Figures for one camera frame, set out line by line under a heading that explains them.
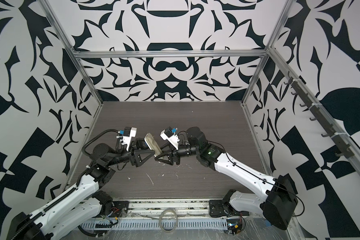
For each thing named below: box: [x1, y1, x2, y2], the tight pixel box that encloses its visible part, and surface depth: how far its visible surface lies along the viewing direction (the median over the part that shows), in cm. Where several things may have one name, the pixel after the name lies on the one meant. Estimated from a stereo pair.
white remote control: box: [144, 132, 163, 157], surface depth 62 cm
